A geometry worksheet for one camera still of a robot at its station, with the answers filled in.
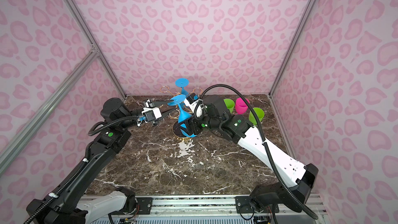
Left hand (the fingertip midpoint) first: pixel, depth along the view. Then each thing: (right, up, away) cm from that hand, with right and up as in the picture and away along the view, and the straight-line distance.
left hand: (172, 99), depth 58 cm
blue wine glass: (-4, +15, +53) cm, 55 cm away
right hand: (+4, -9, +6) cm, 11 cm away
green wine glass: (+43, -7, +30) cm, 53 cm away
